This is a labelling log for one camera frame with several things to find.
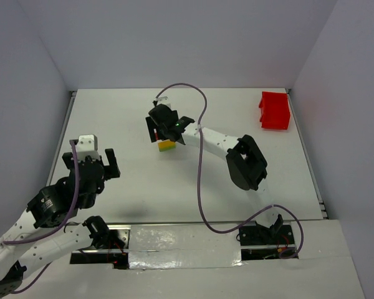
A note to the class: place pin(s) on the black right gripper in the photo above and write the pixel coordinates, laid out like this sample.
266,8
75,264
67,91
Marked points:
167,129

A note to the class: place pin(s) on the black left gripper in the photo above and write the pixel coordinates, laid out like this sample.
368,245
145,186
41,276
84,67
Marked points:
89,159

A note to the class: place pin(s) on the yellow long wood block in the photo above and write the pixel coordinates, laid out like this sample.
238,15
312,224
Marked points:
166,143

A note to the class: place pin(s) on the red plastic bin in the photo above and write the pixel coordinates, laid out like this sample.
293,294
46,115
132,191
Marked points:
275,112

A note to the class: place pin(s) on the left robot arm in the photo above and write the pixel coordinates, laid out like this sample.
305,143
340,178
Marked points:
42,234

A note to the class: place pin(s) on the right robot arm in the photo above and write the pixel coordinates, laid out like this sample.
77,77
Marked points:
246,163

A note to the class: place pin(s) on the silver tape sheet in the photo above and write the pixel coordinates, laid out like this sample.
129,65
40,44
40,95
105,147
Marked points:
181,246

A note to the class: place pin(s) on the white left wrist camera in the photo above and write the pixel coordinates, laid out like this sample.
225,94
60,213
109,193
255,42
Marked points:
86,145

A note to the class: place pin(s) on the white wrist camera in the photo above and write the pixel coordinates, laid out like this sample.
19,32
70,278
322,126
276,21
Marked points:
162,101
86,145

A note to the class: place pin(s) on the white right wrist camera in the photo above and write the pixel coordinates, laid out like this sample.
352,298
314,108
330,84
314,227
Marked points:
162,101

